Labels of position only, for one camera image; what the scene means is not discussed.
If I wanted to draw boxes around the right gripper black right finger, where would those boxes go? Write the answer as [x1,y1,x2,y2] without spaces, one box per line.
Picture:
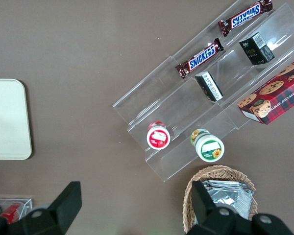
[186,180,294,235]

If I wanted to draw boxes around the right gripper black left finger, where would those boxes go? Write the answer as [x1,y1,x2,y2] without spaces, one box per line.
[0,181,83,235]

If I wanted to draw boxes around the light tan wicker basket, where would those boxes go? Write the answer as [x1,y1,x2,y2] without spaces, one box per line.
[182,165,259,235]

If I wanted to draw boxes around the beige plastic serving tray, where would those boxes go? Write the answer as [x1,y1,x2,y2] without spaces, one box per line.
[0,78,33,161]

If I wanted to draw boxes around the stacked aluminium foil containers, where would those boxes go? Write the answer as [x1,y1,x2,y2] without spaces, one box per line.
[197,179,254,221]

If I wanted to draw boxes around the clear acrylic bottle rack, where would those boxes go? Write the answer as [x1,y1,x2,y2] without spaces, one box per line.
[0,197,33,222]

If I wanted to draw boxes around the green lid yogurt cup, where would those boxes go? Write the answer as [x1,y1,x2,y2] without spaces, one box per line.
[191,128,225,163]

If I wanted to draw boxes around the red lid yogurt cup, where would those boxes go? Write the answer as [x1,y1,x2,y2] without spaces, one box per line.
[147,120,172,150]

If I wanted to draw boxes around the clear acrylic stepped stand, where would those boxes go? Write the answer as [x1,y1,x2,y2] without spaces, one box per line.
[112,0,294,183]

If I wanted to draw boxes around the small black carton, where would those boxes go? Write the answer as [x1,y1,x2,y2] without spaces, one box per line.
[238,32,276,66]
[194,71,224,102]

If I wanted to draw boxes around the red plaid cookie box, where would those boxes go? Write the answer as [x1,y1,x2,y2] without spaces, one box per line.
[237,55,294,126]

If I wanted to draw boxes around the Snickers chocolate bar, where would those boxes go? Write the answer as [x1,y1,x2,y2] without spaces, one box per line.
[218,0,273,38]
[174,37,224,80]

